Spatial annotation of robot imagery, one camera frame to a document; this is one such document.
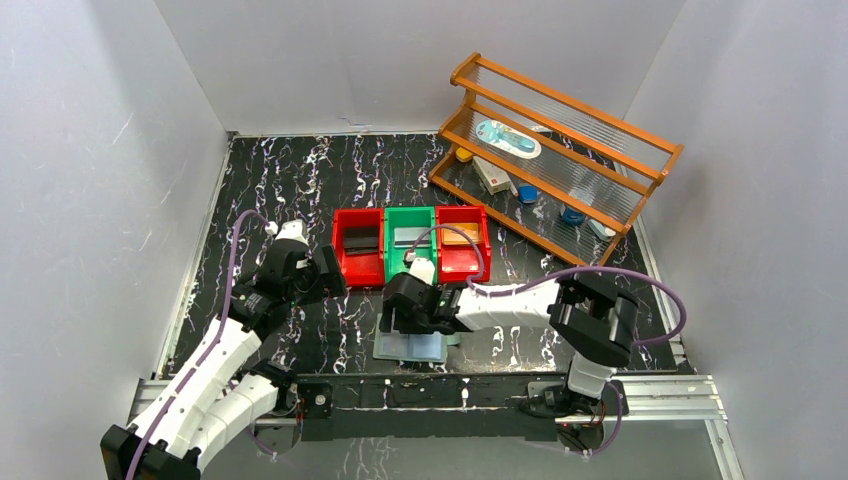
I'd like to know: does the red bin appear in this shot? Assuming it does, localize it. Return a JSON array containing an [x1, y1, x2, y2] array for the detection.
[[435, 206, 492, 283], [332, 208, 385, 288]]

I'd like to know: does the green card holder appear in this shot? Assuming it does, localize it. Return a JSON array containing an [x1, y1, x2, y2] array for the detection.
[[372, 314, 462, 363]]

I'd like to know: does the white VIP card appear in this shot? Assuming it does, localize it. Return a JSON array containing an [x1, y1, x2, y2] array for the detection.
[[392, 226, 431, 248]]

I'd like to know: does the green bin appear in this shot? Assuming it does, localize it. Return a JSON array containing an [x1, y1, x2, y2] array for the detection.
[[384, 206, 436, 283]]

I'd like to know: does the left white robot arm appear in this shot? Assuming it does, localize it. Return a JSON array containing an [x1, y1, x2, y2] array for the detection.
[[100, 235, 346, 479]]

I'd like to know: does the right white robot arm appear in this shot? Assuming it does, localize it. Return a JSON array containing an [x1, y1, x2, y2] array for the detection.
[[378, 273, 638, 400]]

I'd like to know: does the black card in bin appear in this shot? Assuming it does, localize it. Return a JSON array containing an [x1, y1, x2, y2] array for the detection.
[[342, 226, 381, 256]]

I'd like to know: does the orange card in bin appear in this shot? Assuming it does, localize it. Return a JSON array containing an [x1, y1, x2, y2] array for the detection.
[[440, 222, 482, 246]]

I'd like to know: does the white small box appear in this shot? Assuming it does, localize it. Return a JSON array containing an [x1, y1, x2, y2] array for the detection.
[[472, 156, 512, 195]]

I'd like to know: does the yellow round item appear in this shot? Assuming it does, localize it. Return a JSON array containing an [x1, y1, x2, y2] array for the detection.
[[455, 147, 475, 164]]

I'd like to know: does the blue round item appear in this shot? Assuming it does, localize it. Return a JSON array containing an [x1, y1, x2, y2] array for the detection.
[[517, 184, 539, 205]]

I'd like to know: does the dark blue round container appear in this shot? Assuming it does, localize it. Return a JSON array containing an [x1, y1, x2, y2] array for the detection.
[[560, 205, 587, 227]]

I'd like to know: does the light blue small item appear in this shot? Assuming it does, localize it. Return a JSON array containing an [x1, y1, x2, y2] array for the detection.
[[587, 219, 617, 241]]

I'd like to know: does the orange wooden shelf rack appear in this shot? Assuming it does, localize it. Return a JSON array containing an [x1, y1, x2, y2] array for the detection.
[[430, 53, 684, 265]]

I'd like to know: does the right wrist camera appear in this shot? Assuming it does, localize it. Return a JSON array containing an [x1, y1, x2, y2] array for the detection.
[[408, 257, 436, 285]]

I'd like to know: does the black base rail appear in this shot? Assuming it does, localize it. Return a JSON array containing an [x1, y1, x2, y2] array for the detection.
[[295, 373, 618, 441]]

